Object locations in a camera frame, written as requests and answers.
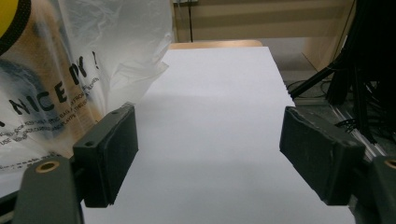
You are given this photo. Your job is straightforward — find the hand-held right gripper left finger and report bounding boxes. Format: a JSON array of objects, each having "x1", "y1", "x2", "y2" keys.
[{"x1": 72, "y1": 102, "x2": 139, "y2": 208}]

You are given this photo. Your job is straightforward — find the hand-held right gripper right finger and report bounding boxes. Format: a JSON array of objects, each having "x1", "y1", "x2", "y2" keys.
[{"x1": 278, "y1": 105, "x2": 367, "y2": 206}]

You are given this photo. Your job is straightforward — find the clear printed plastic bag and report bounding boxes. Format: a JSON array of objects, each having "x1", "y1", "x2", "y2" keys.
[{"x1": 0, "y1": 0, "x2": 174, "y2": 199}]

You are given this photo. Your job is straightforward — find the white table board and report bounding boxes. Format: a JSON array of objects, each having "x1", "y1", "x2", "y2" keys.
[{"x1": 80, "y1": 46, "x2": 357, "y2": 224}]

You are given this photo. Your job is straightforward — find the black curtain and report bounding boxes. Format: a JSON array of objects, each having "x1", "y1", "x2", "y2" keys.
[{"x1": 326, "y1": 0, "x2": 396, "y2": 144}]

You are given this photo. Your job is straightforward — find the light wooden platform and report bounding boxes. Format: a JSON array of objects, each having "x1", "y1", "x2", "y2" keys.
[{"x1": 172, "y1": 0, "x2": 356, "y2": 71}]

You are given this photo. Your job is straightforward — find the wooden table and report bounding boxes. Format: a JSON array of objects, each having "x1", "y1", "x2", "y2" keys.
[{"x1": 167, "y1": 39, "x2": 264, "y2": 50}]

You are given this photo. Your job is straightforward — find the metal floor rail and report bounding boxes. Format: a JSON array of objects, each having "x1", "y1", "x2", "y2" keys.
[{"x1": 293, "y1": 97, "x2": 389, "y2": 160}]

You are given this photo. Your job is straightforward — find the black floor cable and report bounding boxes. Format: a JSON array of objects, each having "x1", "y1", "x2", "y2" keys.
[{"x1": 286, "y1": 78, "x2": 332, "y2": 99}]

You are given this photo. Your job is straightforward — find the black cables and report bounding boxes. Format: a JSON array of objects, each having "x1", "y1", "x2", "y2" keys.
[{"x1": 289, "y1": 62, "x2": 344, "y2": 101}]

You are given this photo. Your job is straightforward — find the black hanging cable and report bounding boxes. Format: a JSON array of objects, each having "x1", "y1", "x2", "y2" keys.
[{"x1": 186, "y1": 0, "x2": 194, "y2": 43}]

